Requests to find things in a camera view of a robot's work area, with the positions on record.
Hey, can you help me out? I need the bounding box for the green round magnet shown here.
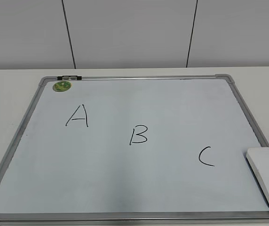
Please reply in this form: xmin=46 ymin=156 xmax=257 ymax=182
xmin=52 ymin=81 xmax=72 ymax=92

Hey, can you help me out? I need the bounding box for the white magnetic whiteboard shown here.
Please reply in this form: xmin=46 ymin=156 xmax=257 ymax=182
xmin=0 ymin=74 xmax=269 ymax=225

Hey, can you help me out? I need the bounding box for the black grey marker clip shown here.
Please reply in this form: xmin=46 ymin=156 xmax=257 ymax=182
xmin=57 ymin=75 xmax=82 ymax=81

